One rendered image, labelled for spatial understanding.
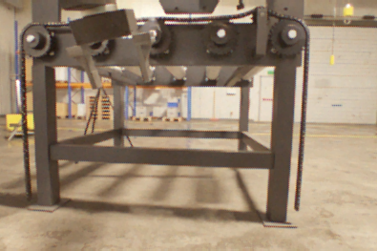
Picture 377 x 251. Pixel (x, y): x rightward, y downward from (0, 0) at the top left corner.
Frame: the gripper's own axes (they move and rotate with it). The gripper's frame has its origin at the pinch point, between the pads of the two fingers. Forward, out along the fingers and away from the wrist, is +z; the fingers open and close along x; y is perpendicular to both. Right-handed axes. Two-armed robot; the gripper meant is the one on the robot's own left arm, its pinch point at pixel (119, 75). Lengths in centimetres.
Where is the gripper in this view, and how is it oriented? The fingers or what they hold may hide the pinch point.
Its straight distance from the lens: 51.3
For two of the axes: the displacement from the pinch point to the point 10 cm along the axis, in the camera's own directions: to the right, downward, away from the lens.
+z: 1.6, 8.8, 4.5
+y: 1.3, -4.7, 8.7
